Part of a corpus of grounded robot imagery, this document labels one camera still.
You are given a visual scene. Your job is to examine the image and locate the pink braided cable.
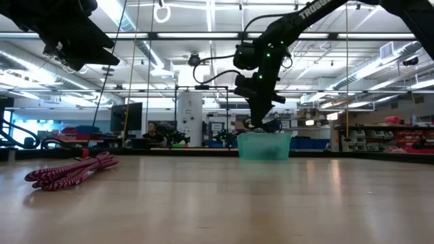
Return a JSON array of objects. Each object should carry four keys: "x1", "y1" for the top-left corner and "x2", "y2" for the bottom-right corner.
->
[{"x1": 24, "y1": 150, "x2": 120, "y2": 192}]

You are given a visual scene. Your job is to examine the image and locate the translucent teal plastic bin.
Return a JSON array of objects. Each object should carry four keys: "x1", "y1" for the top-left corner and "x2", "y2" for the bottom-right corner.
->
[{"x1": 237, "y1": 131, "x2": 293, "y2": 161}]

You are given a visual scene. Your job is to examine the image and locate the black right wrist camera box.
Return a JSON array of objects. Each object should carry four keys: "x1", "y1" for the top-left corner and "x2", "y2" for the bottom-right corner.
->
[{"x1": 233, "y1": 73, "x2": 258, "y2": 100}]

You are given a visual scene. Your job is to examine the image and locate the black cable with red band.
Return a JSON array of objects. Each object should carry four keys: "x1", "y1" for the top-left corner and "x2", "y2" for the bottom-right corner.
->
[{"x1": 72, "y1": 146, "x2": 93, "y2": 161}]

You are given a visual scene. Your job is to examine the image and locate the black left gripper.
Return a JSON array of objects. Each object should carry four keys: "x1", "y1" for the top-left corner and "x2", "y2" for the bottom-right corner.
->
[{"x1": 39, "y1": 15, "x2": 121, "y2": 73}]

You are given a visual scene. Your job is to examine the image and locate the person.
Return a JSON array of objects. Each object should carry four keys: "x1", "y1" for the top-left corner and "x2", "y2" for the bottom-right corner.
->
[{"x1": 142, "y1": 121, "x2": 168, "y2": 148}]

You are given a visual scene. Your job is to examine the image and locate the white hanging ring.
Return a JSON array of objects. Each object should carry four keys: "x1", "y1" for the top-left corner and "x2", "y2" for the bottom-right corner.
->
[{"x1": 153, "y1": 2, "x2": 172, "y2": 24}]

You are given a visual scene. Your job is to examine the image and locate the white cylindrical tank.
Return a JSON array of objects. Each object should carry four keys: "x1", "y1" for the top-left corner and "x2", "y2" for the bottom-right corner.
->
[{"x1": 176, "y1": 91, "x2": 204, "y2": 148}]

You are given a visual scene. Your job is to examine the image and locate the black computer monitor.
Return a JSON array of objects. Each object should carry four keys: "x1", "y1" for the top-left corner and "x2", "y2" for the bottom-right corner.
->
[{"x1": 109, "y1": 102, "x2": 144, "y2": 133}]

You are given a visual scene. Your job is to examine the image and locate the blue storage bins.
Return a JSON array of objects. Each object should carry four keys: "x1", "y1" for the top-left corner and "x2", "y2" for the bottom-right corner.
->
[{"x1": 291, "y1": 138, "x2": 332, "y2": 150}]

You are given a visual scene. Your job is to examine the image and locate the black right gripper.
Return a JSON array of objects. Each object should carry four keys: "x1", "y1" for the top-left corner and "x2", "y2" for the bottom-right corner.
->
[{"x1": 249, "y1": 64, "x2": 288, "y2": 129}]

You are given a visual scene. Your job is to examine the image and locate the storage shelf with small bins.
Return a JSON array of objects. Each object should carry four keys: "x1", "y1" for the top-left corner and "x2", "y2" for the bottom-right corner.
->
[{"x1": 333, "y1": 123, "x2": 434, "y2": 154}]

